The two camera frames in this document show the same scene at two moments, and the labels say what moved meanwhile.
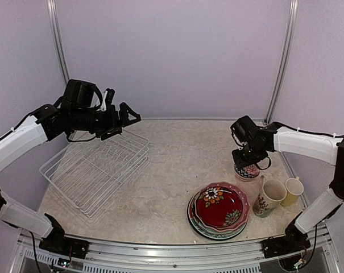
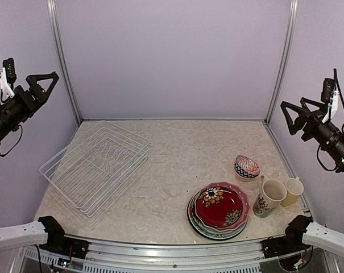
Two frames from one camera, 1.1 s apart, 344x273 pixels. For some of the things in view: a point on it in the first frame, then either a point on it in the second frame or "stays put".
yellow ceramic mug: x=294 y=188 stays put
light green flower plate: x=222 y=231 stays put
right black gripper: x=241 y=162 to x=314 y=116
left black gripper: x=113 y=123 to x=32 y=105
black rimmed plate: x=207 y=237 stays put
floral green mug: x=271 y=193 stays put
